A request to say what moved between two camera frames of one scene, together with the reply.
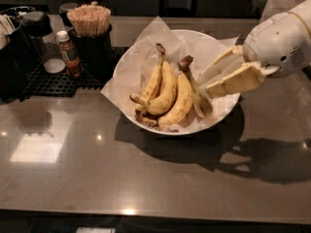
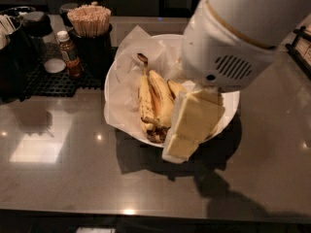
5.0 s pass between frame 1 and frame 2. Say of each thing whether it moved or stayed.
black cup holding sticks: stayed
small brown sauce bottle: stayed
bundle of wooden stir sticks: stayed
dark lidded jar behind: stayed
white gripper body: moved
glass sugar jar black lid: stayed
